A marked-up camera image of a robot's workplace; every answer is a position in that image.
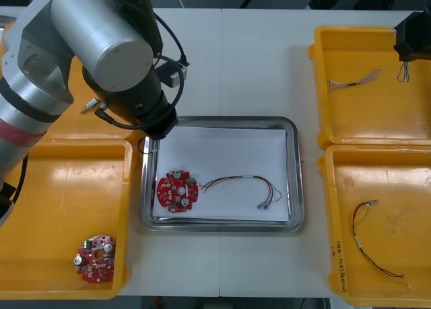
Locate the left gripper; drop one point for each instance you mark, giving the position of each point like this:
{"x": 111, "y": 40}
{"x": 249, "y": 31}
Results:
{"x": 160, "y": 125}

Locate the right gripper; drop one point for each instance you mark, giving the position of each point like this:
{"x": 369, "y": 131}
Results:
{"x": 415, "y": 36}

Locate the round red circuit board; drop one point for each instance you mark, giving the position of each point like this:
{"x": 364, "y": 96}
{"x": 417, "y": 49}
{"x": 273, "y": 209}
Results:
{"x": 96, "y": 258}
{"x": 176, "y": 191}

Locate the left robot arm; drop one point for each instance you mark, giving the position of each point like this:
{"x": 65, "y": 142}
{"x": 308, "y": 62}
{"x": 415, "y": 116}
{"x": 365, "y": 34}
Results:
{"x": 101, "y": 36}

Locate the yellow-orange plastic bin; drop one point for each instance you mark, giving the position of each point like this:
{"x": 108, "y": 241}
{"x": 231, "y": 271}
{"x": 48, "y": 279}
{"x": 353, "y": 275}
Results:
{"x": 363, "y": 113}
{"x": 84, "y": 132}
{"x": 380, "y": 174}
{"x": 67, "y": 204}

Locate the white paper sheet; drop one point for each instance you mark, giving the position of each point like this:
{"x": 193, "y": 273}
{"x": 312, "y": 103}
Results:
{"x": 235, "y": 150}

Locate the steel tray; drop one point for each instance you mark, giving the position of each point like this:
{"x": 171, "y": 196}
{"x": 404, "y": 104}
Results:
{"x": 298, "y": 174}

